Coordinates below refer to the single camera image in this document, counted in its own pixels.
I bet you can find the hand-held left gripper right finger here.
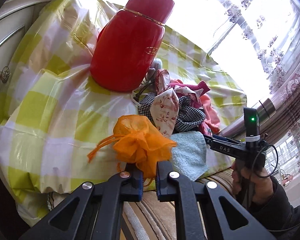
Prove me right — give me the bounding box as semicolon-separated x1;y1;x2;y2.
156;160;278;240

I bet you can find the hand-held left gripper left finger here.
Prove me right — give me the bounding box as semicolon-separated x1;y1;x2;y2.
17;164;143;240

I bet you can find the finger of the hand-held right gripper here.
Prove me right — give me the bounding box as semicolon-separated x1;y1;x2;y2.
202;133;242;147

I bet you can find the pink fleece cloth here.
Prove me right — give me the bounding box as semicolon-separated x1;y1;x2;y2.
200;94;220;134

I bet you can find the orange organza drawstring pouch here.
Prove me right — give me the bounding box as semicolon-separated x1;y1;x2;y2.
87;114;177;187

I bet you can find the magenta knit cloth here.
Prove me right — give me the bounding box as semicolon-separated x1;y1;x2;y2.
169;80;211;98

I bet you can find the person's right forearm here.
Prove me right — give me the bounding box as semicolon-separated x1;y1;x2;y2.
250;176;300;232

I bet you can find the person's right hand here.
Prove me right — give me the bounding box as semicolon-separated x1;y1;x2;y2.
231;164;275;205

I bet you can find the light blue towel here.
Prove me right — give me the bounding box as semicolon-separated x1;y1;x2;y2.
170;131;208;182

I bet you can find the striped sofa cover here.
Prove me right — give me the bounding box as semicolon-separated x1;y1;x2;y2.
47;165;237;240

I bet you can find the black white gingham cloth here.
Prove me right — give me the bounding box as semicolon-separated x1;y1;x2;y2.
138;92;206;132

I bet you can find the mauve embroidered curtain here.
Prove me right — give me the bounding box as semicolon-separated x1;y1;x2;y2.
220;62;300;145

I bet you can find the cream floral cloth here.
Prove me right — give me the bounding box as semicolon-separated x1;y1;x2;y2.
150;90;180;139

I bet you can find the red trimmed cream cloth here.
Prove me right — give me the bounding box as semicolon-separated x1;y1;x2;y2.
155;69;172;93

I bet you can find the yellow checkered plastic tablecloth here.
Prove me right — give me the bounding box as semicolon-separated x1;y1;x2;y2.
0;0;248;227

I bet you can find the white lace curtain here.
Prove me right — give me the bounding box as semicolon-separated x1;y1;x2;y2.
197;0;300;100

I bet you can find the red thermos bottle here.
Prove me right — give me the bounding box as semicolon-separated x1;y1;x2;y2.
89;0;175;93

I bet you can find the brass cabinet knob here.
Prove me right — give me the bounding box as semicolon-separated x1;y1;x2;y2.
0;66;10;82

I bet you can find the white cabinet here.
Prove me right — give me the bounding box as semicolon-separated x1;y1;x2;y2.
0;0;70;130

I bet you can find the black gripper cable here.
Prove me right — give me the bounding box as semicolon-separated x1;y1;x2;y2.
264;144;280;180

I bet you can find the grey drawstring pouch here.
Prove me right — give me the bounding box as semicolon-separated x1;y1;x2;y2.
141;58;163;90

